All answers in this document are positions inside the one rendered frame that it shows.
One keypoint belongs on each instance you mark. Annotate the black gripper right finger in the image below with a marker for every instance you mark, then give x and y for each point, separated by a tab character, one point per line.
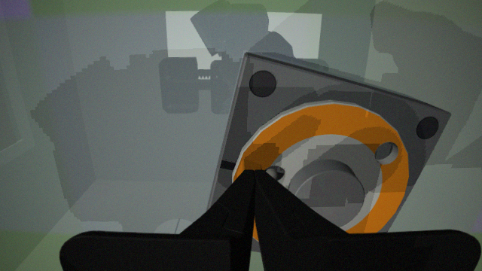
293	237

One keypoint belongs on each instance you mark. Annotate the orange round plate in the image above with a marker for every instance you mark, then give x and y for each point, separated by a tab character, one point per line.
335	130

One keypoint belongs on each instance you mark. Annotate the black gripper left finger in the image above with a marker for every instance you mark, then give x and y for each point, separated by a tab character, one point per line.
219	240

